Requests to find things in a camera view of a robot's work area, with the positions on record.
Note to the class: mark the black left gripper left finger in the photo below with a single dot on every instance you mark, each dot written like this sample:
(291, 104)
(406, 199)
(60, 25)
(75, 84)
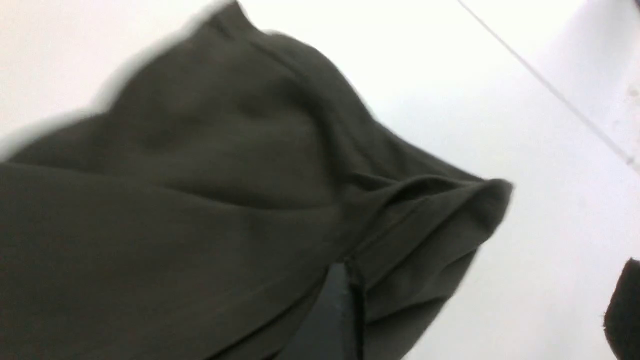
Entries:
(334, 328)

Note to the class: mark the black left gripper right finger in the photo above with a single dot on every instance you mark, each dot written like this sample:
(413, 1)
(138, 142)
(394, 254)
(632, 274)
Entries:
(621, 323)

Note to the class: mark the dark gray long-sleeve shirt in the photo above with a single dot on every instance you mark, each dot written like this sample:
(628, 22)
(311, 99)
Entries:
(196, 217)

